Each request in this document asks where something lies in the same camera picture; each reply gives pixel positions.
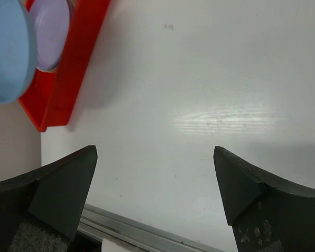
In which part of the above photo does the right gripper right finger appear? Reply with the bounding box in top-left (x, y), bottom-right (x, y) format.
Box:
top-left (213, 146), bottom-right (315, 251)

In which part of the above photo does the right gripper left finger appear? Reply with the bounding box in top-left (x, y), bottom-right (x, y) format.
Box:
top-left (0, 145), bottom-right (97, 251)

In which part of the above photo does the blue plate back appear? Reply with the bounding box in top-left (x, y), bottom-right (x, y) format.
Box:
top-left (0, 1), bottom-right (37, 103)

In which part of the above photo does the purple plate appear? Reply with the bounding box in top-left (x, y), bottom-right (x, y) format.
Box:
top-left (29, 0), bottom-right (71, 71)

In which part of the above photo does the red plastic bin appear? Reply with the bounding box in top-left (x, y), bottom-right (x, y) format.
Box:
top-left (18, 0), bottom-right (110, 132)

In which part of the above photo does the white foil covered panel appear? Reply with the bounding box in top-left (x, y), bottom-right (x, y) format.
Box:
top-left (101, 238), bottom-right (134, 252)

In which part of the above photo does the aluminium rail frame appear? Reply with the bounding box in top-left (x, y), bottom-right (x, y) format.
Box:
top-left (78, 204), bottom-right (219, 251)

